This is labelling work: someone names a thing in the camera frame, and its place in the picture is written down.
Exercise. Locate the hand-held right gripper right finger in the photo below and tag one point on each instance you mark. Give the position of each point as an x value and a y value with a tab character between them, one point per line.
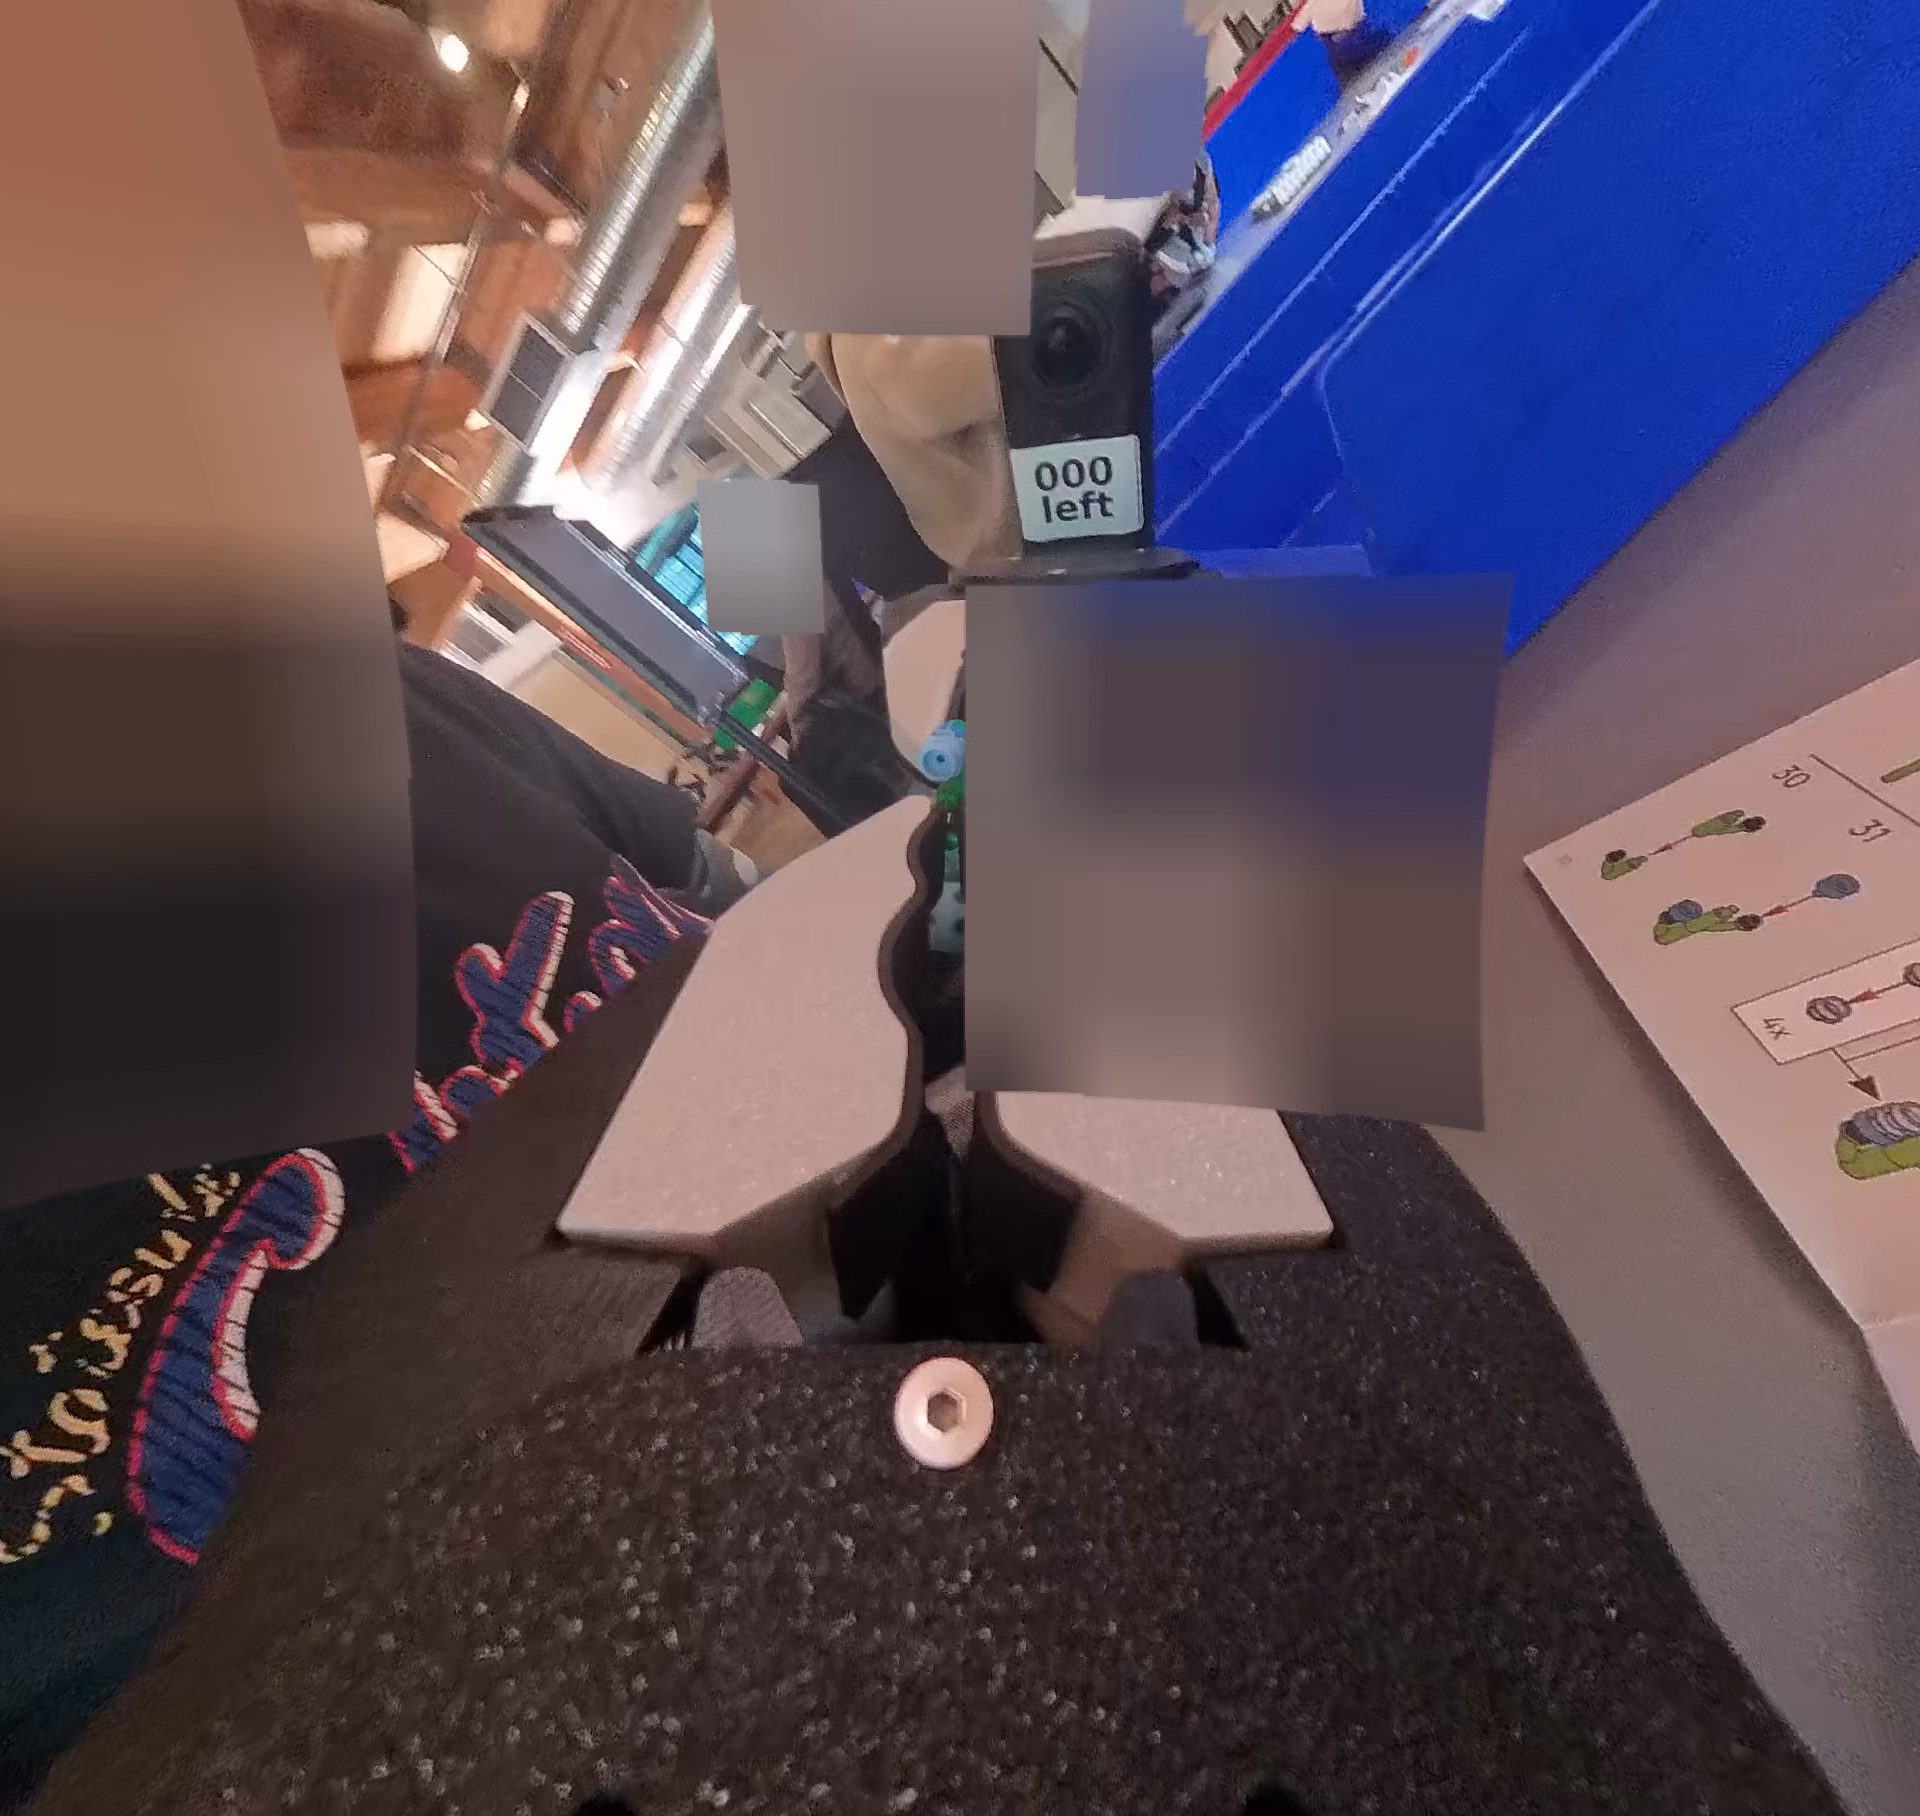
1172	1188

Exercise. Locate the tiny pale blue lego stud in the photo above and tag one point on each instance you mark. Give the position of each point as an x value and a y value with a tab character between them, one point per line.
946	761

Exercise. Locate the short green lego stalk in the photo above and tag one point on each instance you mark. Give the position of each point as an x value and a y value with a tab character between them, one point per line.
952	850

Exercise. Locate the dark monitor screen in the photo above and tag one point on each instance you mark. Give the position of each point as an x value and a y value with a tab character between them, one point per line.
601	602

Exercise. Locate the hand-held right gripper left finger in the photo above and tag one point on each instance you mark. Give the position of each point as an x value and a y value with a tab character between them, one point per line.
752	1082

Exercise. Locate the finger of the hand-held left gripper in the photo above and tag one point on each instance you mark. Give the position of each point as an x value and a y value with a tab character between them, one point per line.
925	682

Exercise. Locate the lego instruction booklet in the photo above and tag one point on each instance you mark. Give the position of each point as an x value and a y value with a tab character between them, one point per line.
1770	947

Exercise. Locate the large blue plastic bin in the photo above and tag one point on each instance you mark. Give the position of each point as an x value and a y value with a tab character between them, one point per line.
1561	259

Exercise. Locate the silver ceiling duct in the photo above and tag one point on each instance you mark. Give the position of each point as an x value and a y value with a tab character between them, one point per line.
629	227

